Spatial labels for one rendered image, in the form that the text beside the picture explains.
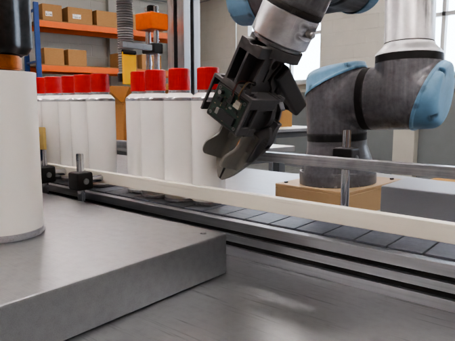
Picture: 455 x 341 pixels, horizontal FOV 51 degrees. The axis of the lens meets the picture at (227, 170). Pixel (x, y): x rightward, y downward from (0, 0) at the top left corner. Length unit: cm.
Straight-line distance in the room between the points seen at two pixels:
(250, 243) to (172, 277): 14
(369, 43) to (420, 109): 624
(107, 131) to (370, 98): 47
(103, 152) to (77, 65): 728
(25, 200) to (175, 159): 25
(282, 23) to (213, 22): 905
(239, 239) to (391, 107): 39
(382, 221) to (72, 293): 32
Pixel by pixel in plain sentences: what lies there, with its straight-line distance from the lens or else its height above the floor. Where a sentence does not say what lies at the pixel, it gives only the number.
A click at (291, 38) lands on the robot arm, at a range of 60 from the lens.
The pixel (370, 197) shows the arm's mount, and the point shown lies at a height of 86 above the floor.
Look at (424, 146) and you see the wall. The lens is 661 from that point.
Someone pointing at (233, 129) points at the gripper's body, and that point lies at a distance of 61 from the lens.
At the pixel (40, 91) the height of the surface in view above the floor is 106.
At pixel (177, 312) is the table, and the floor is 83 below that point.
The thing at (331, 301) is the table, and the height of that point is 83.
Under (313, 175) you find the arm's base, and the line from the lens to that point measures 93.
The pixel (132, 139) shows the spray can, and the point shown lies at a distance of 82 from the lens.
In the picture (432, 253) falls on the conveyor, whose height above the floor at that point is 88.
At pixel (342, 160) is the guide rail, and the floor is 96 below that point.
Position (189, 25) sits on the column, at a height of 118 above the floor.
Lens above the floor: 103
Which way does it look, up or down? 8 degrees down
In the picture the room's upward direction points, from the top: straight up
